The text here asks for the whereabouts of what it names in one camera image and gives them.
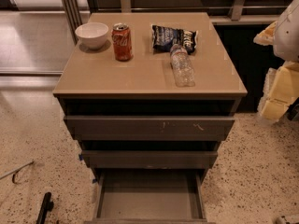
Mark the grey metal window frame post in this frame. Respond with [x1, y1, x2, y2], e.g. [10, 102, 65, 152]
[61, 0, 82, 44]

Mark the white ceramic bowl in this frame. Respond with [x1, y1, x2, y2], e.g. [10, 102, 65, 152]
[75, 22, 108, 49]

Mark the black handle on floor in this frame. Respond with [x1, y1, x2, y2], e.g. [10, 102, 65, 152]
[36, 192, 54, 224]

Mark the grey middle drawer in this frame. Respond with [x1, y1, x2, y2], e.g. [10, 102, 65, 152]
[82, 150, 218, 169]

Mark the grey cable on floor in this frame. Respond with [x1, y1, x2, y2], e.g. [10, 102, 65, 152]
[0, 160, 36, 185]

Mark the orange soda can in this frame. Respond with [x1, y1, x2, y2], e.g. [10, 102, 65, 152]
[112, 23, 133, 61]

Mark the metal railing frame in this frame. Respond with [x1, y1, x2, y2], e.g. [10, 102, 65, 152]
[87, 0, 292, 24]

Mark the dark blue chip bag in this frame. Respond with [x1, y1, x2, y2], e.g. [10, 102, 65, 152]
[151, 25, 198, 54]

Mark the brown drawer cabinet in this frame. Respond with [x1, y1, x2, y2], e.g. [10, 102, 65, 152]
[51, 11, 249, 224]

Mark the grey top drawer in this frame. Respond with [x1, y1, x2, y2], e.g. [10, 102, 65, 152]
[64, 116, 235, 141]

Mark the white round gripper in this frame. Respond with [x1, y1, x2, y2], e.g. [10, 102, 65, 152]
[253, 0, 299, 122]

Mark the open grey bottom drawer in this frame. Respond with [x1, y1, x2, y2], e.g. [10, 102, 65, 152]
[84, 169, 215, 224]

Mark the clear plastic water bottle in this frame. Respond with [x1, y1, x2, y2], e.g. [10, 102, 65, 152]
[170, 44, 195, 87]

